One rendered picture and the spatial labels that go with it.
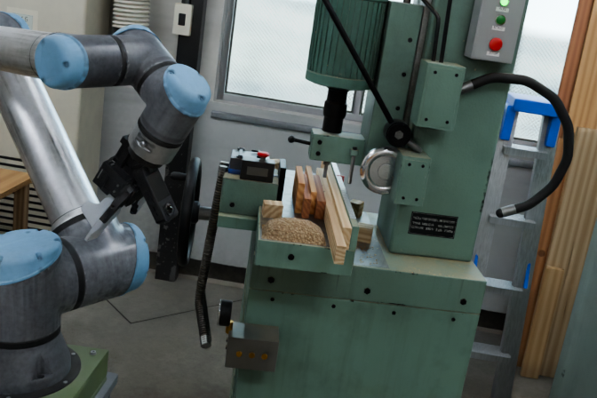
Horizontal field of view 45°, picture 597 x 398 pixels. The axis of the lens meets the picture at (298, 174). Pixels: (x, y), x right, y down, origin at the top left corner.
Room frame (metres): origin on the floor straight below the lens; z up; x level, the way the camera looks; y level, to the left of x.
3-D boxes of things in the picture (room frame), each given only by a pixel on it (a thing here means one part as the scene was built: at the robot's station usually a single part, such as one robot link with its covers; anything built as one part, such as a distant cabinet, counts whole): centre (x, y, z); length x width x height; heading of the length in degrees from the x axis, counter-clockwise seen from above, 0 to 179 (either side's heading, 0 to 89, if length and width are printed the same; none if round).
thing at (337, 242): (1.65, -0.08, 0.92); 0.60 x 0.02 x 0.04; 5
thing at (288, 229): (1.49, -0.01, 0.92); 0.14 x 0.09 x 0.04; 95
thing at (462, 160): (1.85, -0.36, 1.16); 0.22 x 0.22 x 0.72; 5
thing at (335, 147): (1.82, -0.09, 1.03); 0.14 x 0.07 x 0.09; 95
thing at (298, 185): (1.72, 0.00, 0.94); 0.16 x 0.02 x 0.08; 5
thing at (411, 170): (1.68, -0.27, 1.02); 0.09 x 0.07 x 0.12; 5
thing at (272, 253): (1.73, 0.03, 0.87); 0.61 x 0.30 x 0.06; 5
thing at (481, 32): (1.71, -0.40, 1.40); 0.10 x 0.06 x 0.16; 95
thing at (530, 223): (2.43, -0.76, 0.58); 0.27 x 0.25 x 1.16; 177
